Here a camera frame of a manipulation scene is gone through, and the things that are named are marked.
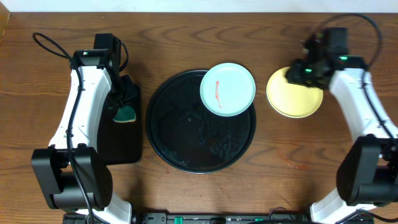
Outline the green scrubbing sponge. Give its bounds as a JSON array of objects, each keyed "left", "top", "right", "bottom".
[{"left": 113, "top": 105, "right": 136, "bottom": 123}]

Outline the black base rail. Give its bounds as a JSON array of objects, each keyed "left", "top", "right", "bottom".
[{"left": 63, "top": 212, "right": 315, "bottom": 224}]

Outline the yellow plate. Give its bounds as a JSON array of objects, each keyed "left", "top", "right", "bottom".
[{"left": 266, "top": 67, "right": 323, "bottom": 118}]

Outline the black rectangular sponge tray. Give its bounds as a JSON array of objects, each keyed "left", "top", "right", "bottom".
[{"left": 97, "top": 89, "right": 143, "bottom": 165}]

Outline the round black serving tray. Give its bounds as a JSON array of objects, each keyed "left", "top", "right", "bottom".
[{"left": 146, "top": 70, "right": 256, "bottom": 174}]

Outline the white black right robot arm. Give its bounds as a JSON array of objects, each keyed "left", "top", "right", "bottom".
[{"left": 285, "top": 55, "right": 397, "bottom": 223}]

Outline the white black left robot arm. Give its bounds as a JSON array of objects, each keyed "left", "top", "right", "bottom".
[{"left": 31, "top": 49, "right": 133, "bottom": 223}]

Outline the light green plate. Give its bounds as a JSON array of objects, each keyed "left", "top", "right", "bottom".
[{"left": 200, "top": 63, "right": 256, "bottom": 117}]

